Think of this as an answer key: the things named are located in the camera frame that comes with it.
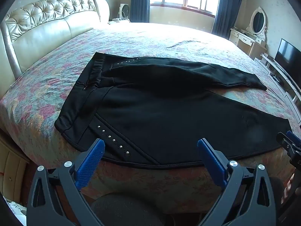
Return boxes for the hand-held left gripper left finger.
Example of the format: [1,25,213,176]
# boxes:
[26,138,105,226]

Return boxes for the cream dressing table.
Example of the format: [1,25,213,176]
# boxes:
[229,27,267,58]

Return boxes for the white fan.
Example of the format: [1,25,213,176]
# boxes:
[119,3,130,20]

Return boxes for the white oval vanity mirror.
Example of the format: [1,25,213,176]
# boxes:
[246,7,268,41]

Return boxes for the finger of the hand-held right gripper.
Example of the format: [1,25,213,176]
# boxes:
[286,131,301,150]
[276,132,297,157]

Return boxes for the white television stand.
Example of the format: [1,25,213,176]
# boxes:
[255,53,301,125]

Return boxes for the person's right hand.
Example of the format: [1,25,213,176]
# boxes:
[283,173,297,202]

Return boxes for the cream tufted leather headboard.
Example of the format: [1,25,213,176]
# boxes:
[0,0,110,80]

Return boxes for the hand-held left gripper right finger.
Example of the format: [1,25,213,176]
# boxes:
[197,138,277,226]

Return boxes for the black studded pants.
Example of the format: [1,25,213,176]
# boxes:
[54,52,293,169]

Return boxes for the black television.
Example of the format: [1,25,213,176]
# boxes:
[274,38,301,80]

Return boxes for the dark blue curtain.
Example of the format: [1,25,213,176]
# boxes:
[130,0,151,23]
[211,0,246,39]

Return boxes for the floral bedspread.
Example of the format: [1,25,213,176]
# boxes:
[0,22,301,215]

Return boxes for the beige nightstand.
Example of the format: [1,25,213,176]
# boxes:
[0,137,30,205]

